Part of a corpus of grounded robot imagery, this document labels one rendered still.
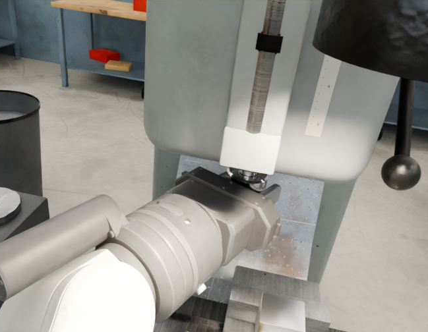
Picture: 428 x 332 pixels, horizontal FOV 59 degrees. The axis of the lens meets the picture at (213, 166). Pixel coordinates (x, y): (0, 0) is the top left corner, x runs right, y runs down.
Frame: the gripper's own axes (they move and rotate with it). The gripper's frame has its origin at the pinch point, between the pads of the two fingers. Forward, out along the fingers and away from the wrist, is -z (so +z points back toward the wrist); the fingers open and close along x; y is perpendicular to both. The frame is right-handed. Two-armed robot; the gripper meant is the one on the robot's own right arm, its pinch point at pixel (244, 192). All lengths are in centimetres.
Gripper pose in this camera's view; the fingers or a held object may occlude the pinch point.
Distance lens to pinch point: 43.6
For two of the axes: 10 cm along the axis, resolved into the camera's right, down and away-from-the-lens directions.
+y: -1.2, 8.7, 4.8
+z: -5.7, 3.3, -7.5
